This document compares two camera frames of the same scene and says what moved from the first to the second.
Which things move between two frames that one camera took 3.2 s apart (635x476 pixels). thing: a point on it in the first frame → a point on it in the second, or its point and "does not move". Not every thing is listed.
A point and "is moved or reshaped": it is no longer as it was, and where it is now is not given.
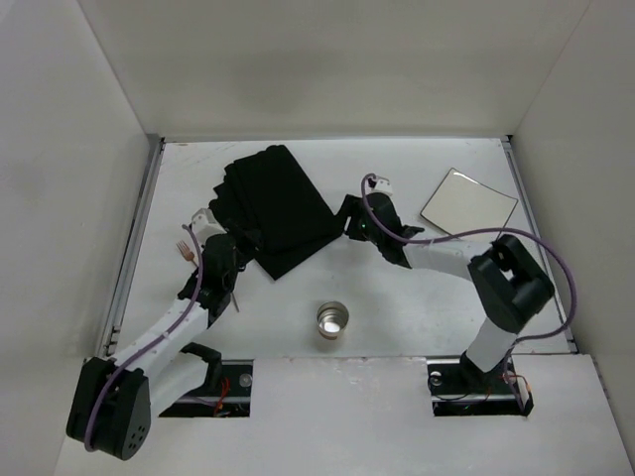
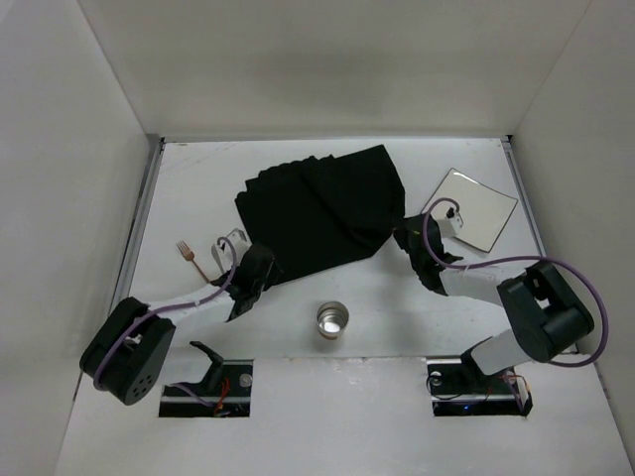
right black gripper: (351, 213) → (410, 239)
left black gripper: (238, 238) → (265, 263)
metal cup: (331, 319) does not move
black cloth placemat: (267, 202) is moved or reshaped
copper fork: (183, 247) does not move
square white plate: (460, 204) does not move
